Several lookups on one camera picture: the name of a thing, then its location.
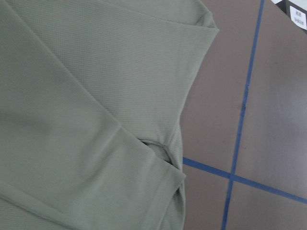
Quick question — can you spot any black box with white label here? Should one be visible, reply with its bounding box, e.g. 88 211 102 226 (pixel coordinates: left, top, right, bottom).
271 0 307 34

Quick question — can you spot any olive green long-sleeve shirt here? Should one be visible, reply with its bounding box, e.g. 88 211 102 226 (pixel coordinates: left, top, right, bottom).
0 0 219 230

